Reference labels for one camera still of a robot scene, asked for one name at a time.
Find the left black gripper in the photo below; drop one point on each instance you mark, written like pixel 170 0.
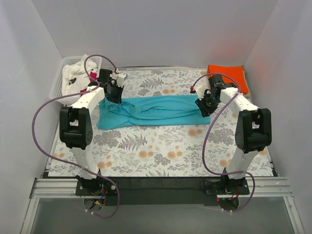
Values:
pixel 114 95

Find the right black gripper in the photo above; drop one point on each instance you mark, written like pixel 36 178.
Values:
pixel 205 107

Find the teal t shirt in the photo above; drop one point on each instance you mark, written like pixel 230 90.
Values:
pixel 150 111

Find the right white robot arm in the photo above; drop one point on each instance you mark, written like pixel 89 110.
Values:
pixel 252 135

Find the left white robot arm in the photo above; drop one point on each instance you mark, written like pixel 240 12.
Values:
pixel 76 131

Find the magenta t shirt in basket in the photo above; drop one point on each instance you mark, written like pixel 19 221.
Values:
pixel 91 74

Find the folded orange t shirt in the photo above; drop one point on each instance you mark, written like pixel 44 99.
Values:
pixel 237 73

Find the white t shirt in basket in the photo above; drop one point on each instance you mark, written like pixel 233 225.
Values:
pixel 74 77

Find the floral patterned table mat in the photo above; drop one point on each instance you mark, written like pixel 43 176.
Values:
pixel 184 150

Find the white plastic laundry basket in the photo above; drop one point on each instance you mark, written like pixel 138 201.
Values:
pixel 91 65

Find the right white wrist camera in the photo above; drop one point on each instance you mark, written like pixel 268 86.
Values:
pixel 200 88

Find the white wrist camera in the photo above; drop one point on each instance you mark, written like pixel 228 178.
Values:
pixel 200 88
pixel 118 79

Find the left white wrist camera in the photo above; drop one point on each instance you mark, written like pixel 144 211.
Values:
pixel 118 79

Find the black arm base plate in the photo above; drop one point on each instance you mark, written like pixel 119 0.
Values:
pixel 161 190

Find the aluminium frame rail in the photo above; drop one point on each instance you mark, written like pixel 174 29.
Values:
pixel 66 188

